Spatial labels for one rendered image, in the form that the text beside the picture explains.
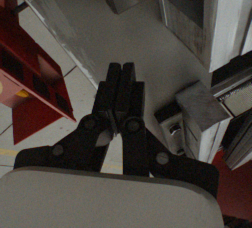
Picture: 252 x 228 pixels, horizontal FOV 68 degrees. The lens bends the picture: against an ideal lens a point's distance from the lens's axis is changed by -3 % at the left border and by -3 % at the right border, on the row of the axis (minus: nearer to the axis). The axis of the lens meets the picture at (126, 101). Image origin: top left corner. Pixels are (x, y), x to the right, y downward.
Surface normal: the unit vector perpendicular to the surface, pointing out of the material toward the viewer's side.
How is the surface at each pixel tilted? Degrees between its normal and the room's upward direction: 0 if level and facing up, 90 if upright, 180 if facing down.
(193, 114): 90
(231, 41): 0
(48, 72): 0
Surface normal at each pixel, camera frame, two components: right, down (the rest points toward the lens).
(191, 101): -0.29, -0.47
